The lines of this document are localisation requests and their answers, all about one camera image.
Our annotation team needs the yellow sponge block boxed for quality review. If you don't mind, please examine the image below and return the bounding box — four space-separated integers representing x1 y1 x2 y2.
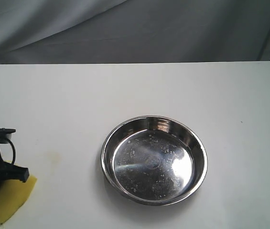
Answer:
0 175 37 224

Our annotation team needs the round stainless steel dish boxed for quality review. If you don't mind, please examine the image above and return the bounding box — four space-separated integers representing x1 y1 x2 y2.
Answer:
100 115 208 206

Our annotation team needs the grey backdrop cloth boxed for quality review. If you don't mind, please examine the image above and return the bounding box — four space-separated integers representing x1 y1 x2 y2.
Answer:
0 0 270 64

